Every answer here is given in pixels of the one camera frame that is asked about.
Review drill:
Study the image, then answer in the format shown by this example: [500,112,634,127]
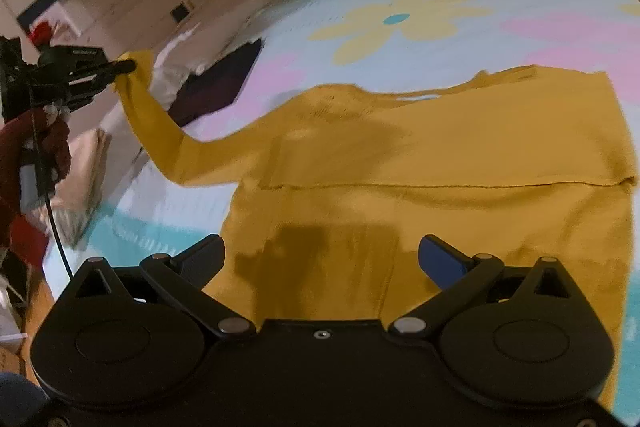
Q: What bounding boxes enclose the black cable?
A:
[29,94,74,280]

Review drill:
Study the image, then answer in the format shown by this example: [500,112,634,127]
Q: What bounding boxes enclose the mustard yellow knit sweater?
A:
[116,49,638,410]

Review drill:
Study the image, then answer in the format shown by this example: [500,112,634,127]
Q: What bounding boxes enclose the beige folded cloth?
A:
[47,128,112,250]

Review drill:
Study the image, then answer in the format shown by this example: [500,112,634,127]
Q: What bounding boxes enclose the dark navy red-striped garment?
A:
[167,38,264,128]

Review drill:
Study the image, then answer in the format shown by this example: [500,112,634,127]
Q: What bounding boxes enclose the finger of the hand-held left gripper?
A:
[61,77,118,111]
[72,59,137,84]

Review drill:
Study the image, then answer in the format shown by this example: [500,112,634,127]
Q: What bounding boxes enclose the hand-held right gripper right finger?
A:
[389,234,575,339]

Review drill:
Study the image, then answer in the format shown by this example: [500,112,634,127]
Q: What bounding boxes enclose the floral printed bed sheet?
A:
[42,0,640,425]

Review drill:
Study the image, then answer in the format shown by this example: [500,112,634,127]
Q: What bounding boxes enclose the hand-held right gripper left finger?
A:
[70,234,253,339]

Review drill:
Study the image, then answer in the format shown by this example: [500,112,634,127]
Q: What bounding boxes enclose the red object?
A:
[29,21,55,46]

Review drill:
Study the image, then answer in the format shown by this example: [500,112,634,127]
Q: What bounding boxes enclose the white pillow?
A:
[149,26,211,112]

